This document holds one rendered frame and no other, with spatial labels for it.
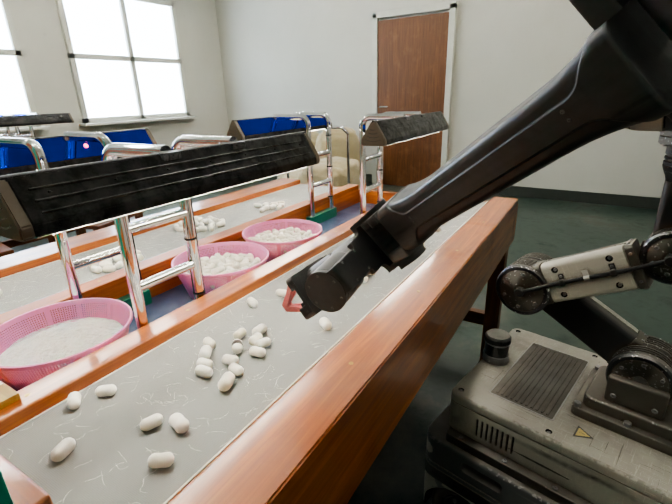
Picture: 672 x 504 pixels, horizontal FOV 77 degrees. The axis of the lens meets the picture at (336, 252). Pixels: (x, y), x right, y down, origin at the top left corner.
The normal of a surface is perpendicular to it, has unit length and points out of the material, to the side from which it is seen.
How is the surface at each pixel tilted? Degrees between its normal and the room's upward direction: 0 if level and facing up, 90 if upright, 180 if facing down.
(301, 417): 0
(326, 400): 0
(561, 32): 90
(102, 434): 0
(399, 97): 90
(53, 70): 90
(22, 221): 58
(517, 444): 90
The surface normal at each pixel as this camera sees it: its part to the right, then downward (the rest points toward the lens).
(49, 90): 0.84, 0.17
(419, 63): -0.55, 0.30
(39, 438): -0.03, -0.94
